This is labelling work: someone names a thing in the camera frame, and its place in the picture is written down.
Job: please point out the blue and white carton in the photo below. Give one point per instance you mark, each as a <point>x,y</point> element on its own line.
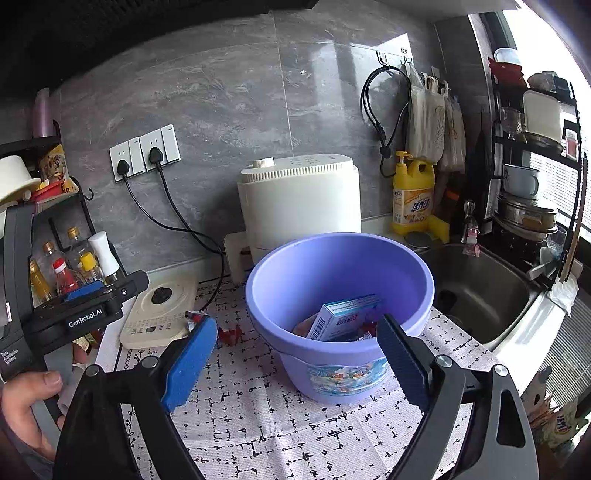
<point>341,318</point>

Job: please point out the steel pot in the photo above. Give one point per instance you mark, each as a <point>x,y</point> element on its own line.
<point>526,214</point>

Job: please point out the large white bowl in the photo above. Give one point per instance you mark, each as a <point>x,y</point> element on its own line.
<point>16,177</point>

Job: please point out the white round kitchen appliance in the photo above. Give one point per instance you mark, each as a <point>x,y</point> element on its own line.
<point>300,207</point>

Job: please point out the white curved bottle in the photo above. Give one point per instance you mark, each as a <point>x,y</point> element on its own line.
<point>105,258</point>

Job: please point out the yellow cap bottle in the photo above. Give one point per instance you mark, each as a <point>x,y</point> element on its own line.
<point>88,264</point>

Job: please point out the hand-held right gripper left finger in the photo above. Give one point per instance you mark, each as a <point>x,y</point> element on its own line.
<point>189,364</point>

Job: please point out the steel sink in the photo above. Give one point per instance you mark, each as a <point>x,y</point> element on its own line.
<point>480,295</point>

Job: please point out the round metal lid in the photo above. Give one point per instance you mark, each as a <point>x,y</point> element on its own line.
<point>418,240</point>

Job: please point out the purple plastic basin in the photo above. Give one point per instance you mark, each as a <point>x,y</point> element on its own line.
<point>341,267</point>

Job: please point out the black dish rack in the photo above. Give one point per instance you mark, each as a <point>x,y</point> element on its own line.
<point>496,152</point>

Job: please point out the yellow oil bottle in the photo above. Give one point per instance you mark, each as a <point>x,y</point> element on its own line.
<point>40,286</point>

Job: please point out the white patterned counter mat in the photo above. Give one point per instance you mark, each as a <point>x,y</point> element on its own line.
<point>277,424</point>

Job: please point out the hanging clear plastic bags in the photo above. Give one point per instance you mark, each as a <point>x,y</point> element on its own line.
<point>455,138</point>

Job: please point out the white wall socket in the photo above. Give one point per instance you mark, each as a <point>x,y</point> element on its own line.
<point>168,141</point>
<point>133,150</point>

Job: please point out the red plastic holder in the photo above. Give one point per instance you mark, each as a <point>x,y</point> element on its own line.
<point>508,74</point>

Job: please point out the short gold cap bottle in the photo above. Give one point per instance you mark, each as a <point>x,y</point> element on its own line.
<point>51,254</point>

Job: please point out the white enamel mug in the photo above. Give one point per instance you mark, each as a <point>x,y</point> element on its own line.
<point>521,182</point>

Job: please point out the colourful printed packet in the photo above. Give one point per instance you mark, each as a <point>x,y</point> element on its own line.
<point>551,415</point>

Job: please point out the yellow snack packet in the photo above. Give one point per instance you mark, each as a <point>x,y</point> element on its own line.
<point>51,161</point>

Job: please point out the hanging white printed bag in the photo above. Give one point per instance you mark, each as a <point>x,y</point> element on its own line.
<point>427,129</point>

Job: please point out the red foil wrapper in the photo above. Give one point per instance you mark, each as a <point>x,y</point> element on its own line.
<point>194,317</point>

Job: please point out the small clear pink bottle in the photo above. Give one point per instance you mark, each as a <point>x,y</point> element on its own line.
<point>471,235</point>

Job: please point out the clear wall hook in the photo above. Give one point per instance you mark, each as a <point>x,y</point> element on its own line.
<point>406,55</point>
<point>383,56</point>

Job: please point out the red plastic scrap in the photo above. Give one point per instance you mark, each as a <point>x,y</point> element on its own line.
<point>231,335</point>

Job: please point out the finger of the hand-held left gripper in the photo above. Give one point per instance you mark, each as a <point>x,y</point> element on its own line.
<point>124,287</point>

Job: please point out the black range hood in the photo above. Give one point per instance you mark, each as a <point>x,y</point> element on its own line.
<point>138,23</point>

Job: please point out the person's left hand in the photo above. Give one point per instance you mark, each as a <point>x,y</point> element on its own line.
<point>23,401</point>

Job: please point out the white lidded container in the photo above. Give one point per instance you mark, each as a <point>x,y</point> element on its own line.
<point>542,115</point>

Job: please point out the white induction cooker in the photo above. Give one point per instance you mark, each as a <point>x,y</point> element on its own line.
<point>138,327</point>

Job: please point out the red cap sauce bottle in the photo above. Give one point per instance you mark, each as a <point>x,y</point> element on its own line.
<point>64,279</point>

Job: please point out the red lidded box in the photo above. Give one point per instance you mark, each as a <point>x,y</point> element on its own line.
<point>48,190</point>

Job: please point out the dark bottle orange label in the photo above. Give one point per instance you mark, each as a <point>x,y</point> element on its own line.
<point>451,207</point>

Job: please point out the tall clear gold cap bottle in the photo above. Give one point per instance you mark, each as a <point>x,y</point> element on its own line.
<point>78,242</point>

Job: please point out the white cloth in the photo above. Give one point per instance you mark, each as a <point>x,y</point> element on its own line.
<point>563,295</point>

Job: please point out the wine glass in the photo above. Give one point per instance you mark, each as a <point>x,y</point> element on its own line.
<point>511,121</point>

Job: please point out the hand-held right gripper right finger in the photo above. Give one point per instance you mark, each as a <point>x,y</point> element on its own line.
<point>406,362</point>

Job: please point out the black storage shelf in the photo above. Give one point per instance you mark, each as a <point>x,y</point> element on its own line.
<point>23,146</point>

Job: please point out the white bowl on rack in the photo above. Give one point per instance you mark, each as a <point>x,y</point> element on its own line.
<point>507,56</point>

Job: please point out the yellow sponge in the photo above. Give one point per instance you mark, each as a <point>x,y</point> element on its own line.
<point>438,230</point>

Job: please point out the yellow dish soap bottle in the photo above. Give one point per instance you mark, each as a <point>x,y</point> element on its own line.
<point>413,203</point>

